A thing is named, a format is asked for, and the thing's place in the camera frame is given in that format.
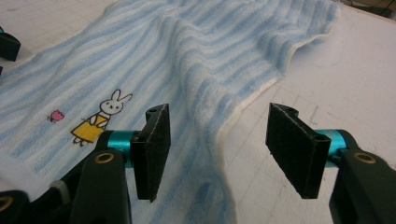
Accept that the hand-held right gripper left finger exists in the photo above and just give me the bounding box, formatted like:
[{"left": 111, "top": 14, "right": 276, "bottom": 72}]
[{"left": 130, "top": 103, "right": 172, "bottom": 203}]

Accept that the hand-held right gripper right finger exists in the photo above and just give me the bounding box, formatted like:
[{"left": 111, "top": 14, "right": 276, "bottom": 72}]
[{"left": 265, "top": 103, "right": 332, "bottom": 200}]

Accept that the light blue striped towel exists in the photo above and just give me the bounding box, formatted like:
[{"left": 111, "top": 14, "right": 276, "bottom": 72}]
[{"left": 0, "top": 0, "right": 341, "bottom": 224}]

